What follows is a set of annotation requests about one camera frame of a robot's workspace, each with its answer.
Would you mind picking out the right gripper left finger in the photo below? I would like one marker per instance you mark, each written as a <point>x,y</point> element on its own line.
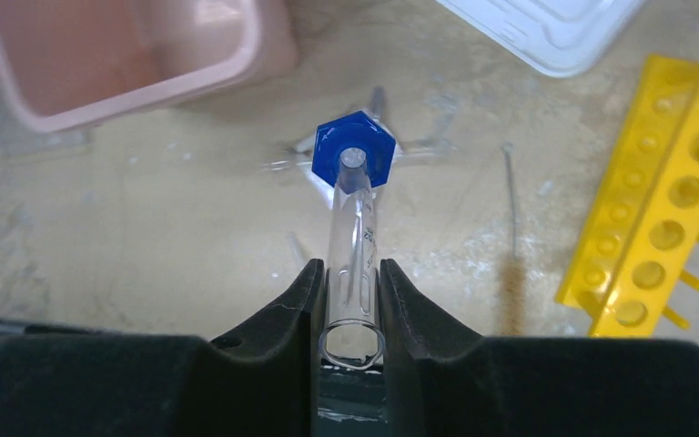
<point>258,379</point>

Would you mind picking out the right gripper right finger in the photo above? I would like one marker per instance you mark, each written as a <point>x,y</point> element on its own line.
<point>444,379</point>

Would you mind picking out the metal crucible tongs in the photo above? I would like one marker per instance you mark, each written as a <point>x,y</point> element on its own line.
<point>431,148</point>

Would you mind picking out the pink plastic bin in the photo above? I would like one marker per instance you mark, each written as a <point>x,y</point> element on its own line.
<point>73,64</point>

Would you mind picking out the yellow test tube rack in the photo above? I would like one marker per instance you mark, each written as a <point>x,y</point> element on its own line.
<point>644,222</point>

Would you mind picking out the white plastic lid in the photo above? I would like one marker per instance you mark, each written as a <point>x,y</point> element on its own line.
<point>558,38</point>

